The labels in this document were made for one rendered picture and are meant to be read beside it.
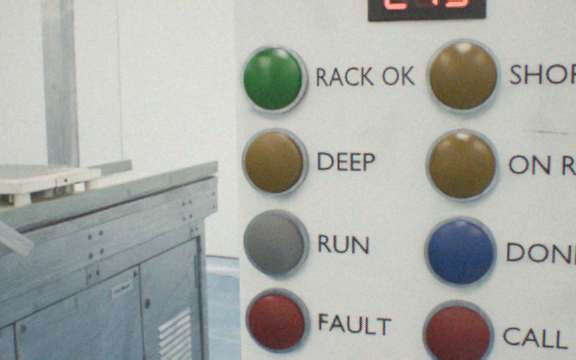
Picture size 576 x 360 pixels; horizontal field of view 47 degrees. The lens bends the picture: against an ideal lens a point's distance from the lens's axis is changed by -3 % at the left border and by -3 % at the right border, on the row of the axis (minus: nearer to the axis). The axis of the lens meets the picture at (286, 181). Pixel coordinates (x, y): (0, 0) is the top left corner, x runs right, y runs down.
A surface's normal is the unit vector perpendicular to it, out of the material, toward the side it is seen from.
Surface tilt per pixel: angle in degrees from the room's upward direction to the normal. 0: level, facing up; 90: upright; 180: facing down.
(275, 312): 87
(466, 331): 87
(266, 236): 87
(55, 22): 90
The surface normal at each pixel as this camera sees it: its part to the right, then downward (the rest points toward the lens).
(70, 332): 0.96, 0.02
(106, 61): -0.38, 0.11
